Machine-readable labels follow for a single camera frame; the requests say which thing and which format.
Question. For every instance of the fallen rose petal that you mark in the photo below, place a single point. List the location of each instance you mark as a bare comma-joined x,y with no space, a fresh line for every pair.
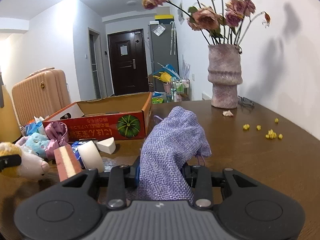
227,113

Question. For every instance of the wire storage cart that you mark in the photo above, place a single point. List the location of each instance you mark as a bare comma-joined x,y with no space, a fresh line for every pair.
180,90

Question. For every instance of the dried pink rose bouquet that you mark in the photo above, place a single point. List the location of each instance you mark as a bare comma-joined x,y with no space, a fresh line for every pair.
228,26

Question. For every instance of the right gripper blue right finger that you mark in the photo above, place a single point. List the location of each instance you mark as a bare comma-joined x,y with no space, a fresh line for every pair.
198,177

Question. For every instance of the white round sponge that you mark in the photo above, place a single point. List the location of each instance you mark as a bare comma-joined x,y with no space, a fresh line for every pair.
90,156

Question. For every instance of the pink ribbed suitcase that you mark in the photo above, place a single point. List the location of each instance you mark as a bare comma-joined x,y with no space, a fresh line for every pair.
42,93

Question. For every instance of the blue handkerchief tissue packet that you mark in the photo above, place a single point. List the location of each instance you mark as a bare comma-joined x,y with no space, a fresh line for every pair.
74,147

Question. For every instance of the pink textured ceramic vase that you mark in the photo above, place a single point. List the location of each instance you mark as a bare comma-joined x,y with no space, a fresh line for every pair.
224,72

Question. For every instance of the black eyeglasses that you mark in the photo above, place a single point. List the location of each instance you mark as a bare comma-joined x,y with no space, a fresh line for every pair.
245,102

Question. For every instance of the yellow black box on fridge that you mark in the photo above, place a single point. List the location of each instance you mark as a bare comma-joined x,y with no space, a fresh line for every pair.
164,19

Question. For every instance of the pink satin pouch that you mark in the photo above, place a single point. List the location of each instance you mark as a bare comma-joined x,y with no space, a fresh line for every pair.
57,133

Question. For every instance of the lilac fluffy scrunchie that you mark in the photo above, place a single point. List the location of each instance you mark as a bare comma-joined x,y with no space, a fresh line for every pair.
22,141

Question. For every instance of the grey refrigerator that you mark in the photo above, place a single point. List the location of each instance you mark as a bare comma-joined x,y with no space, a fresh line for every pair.
162,48

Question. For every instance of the yellow plush toy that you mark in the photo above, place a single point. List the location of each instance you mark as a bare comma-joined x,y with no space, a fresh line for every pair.
32,167

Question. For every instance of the red cardboard pumpkin box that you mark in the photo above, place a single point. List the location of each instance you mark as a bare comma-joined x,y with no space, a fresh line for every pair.
122,117

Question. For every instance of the yellow flower bits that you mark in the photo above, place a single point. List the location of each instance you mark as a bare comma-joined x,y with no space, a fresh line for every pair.
270,134

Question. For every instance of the blue plush toy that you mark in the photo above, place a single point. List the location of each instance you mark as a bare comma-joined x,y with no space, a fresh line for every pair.
38,143

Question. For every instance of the yellow blue bags pile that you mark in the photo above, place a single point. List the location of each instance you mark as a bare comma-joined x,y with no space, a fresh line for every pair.
166,74

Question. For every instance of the blue tissue pack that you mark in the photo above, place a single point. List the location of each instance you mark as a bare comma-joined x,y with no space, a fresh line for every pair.
35,126

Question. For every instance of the white wedge makeup sponge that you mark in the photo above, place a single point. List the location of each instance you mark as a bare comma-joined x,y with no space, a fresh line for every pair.
107,146

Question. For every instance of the dark brown entrance door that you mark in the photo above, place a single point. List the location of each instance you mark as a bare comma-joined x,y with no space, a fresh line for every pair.
128,62

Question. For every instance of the purple linen drawstring pouch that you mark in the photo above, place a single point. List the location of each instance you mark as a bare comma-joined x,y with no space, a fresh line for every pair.
172,142

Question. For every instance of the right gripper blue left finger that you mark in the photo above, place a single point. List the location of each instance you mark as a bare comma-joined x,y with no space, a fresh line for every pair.
121,179

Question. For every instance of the yellow thermos jug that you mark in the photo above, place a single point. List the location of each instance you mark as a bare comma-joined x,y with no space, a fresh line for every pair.
9,128

